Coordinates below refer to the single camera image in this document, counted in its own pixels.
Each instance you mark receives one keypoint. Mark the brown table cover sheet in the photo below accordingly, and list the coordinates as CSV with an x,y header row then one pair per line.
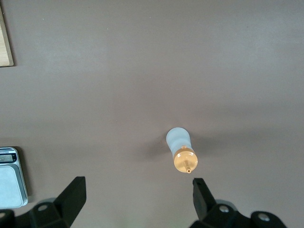
x,y
118,71

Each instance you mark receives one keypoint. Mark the translucent sauce bottle orange cap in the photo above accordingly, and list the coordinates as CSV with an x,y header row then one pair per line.
x,y
180,147

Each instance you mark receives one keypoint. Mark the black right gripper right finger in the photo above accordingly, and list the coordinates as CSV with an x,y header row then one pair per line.
x,y
204,204

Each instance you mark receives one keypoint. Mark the silver digital kitchen scale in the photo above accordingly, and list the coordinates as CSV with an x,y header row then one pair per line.
x,y
9,180

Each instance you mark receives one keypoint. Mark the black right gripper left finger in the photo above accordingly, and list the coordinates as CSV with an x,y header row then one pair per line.
x,y
69,204

